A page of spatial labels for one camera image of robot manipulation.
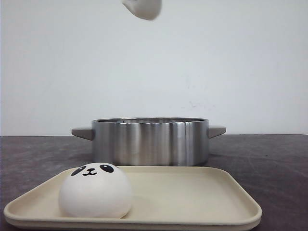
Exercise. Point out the panda bun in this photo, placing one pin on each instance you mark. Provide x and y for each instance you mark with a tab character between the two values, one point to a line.
144	9
96	190

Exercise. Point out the stainless steel pot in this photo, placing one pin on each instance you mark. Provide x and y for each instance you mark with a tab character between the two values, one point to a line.
161	141

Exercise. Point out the beige plastic tray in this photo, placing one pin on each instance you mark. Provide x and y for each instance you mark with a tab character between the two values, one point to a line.
164	199

